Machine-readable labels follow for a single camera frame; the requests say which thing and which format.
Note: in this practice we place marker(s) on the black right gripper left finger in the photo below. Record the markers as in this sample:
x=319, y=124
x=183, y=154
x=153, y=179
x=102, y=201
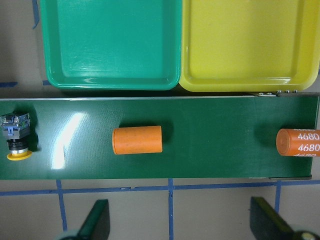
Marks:
x=97, y=224

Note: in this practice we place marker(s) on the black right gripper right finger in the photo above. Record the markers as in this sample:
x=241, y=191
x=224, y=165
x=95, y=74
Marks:
x=265, y=223

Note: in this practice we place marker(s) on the orange cylinder marked 4680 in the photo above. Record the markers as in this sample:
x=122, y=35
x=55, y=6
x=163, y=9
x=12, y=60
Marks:
x=298, y=142

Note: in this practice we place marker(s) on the plain orange cylinder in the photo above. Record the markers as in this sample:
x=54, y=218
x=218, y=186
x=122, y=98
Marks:
x=137, y=140

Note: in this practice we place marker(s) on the green conveyor belt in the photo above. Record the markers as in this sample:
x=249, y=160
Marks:
x=203, y=137

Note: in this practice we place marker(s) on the green plastic tray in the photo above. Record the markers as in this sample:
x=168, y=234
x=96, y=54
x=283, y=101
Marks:
x=112, y=44

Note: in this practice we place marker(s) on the yellow plastic tray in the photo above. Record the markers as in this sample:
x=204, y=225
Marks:
x=249, y=45

